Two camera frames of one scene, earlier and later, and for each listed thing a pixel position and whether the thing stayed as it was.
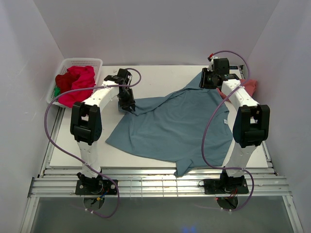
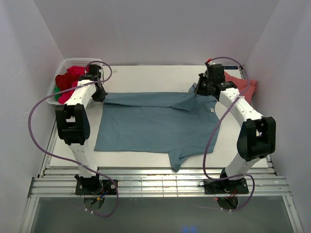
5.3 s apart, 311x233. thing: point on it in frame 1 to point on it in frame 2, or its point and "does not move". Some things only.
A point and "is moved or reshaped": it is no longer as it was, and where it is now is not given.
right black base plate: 225,186 does not move
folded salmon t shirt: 249,85 does not move
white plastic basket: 96,63 does not move
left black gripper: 126,106 to 101,97
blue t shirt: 190,126 is moved or reshaped
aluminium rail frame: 60,182 does not move
